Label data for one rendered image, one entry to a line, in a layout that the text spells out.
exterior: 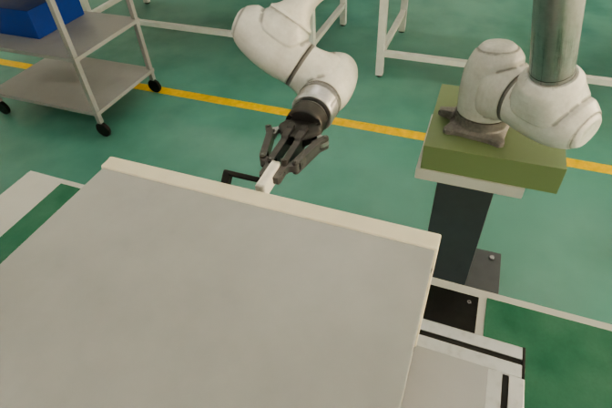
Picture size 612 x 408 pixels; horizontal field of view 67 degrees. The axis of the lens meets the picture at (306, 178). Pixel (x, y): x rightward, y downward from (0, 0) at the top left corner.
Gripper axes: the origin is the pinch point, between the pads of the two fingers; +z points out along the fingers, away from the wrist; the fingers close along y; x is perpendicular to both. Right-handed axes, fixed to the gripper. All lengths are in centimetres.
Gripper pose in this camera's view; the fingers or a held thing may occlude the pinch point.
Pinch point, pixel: (268, 179)
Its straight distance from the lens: 77.5
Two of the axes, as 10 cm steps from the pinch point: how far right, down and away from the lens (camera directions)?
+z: -3.5, 6.3, -6.9
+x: -0.4, -7.5, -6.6
